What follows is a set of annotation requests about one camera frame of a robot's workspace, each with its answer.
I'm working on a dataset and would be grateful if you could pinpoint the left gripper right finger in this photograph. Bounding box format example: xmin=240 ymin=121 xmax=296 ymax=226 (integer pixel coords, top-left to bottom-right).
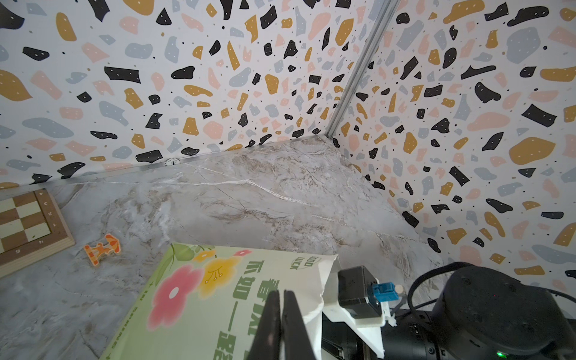
xmin=281 ymin=290 xmax=316 ymax=360

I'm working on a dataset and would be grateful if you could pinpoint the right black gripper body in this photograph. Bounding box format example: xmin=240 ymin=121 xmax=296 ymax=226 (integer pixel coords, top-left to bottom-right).
xmin=321 ymin=310 xmax=450 ymax=359

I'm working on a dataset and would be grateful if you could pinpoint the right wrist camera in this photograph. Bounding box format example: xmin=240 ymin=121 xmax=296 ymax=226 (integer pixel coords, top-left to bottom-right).
xmin=321 ymin=265 xmax=406 ymax=359

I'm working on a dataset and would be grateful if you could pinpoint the white paper bag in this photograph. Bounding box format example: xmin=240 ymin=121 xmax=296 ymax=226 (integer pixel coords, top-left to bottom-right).
xmin=103 ymin=243 xmax=336 ymax=359

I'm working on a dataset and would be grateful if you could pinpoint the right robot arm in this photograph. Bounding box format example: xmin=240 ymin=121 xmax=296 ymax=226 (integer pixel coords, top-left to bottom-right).
xmin=322 ymin=262 xmax=575 ymax=359

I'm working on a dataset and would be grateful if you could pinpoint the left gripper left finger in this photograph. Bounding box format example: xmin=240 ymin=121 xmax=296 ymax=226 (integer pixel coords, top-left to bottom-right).
xmin=247 ymin=290 xmax=281 ymax=360

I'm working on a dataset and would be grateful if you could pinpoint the wooden chessboard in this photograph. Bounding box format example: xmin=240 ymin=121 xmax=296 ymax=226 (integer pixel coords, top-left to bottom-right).
xmin=1 ymin=188 xmax=76 ymax=277

